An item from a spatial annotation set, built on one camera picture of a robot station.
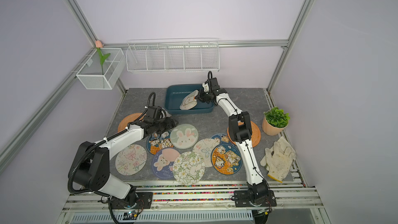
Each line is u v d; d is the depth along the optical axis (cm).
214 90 83
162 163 86
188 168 83
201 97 94
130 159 87
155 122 72
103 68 90
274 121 87
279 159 85
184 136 96
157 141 94
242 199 73
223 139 94
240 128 67
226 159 87
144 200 74
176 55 99
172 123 82
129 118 105
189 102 105
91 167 44
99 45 89
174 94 119
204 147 91
